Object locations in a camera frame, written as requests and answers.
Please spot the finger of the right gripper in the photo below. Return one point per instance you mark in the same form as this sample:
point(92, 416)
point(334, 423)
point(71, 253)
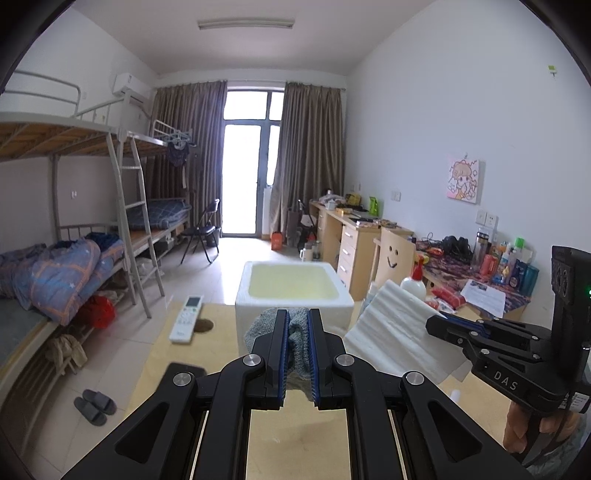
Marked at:
point(521, 339)
point(457, 322)

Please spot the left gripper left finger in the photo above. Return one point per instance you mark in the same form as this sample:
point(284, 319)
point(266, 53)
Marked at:
point(198, 431)

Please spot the white red pump bottle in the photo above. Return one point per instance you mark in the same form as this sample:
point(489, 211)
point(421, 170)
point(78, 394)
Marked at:
point(417, 283)

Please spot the ceiling tube light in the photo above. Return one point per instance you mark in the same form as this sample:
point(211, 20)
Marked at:
point(232, 23)

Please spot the white foam sheet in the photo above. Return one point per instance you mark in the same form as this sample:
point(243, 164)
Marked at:
point(391, 335)

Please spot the black headphones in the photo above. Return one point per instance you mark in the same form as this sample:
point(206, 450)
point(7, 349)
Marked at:
point(457, 248)

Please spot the white air conditioner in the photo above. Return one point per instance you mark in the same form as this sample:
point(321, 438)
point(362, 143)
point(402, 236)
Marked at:
point(126, 83)

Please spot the grey sock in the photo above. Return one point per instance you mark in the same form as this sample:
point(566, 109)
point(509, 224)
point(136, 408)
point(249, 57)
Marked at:
point(298, 345)

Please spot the left brown curtain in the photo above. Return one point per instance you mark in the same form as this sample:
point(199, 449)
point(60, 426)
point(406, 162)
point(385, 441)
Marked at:
point(192, 171)

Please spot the black folding chair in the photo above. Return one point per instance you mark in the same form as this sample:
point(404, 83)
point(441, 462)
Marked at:
point(205, 232)

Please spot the blue orange quilt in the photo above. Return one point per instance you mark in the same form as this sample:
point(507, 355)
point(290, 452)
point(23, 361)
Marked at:
point(57, 280)

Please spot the black slippers pair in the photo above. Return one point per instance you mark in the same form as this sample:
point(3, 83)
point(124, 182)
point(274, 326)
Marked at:
point(95, 407)

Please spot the red bag under bed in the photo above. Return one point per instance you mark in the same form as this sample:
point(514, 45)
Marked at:
point(98, 312)

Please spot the anime wall picture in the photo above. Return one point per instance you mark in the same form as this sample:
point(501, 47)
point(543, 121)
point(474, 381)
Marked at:
point(463, 180)

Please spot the folded blue plaid blanket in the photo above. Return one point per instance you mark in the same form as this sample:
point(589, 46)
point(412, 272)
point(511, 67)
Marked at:
point(162, 214)

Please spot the wooden desk with drawers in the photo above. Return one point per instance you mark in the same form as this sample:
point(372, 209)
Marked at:
point(351, 247)

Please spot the right brown curtain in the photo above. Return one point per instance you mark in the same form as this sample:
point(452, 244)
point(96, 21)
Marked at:
point(311, 158)

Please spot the red snack packet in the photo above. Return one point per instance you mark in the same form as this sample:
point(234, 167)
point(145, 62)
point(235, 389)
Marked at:
point(453, 298)

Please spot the white styrofoam box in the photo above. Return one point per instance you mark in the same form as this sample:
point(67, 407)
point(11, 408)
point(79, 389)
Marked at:
point(266, 285)

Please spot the printed paper sheet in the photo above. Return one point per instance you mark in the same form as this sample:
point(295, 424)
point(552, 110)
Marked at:
point(485, 297)

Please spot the brown curtain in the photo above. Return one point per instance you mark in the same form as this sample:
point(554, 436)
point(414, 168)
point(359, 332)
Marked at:
point(192, 171)
point(311, 158)

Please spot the white remote control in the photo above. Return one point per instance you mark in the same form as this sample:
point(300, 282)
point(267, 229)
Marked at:
point(185, 321)

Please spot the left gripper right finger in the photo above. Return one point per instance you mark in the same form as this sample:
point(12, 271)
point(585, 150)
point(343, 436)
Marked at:
point(400, 427)

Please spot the metal bunk bed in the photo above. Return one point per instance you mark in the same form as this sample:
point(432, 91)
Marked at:
point(97, 158)

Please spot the wooden smiley chair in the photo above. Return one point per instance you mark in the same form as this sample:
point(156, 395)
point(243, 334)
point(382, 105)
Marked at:
point(396, 259)

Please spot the black tablet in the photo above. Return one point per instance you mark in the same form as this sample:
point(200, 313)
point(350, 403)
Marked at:
point(181, 375)

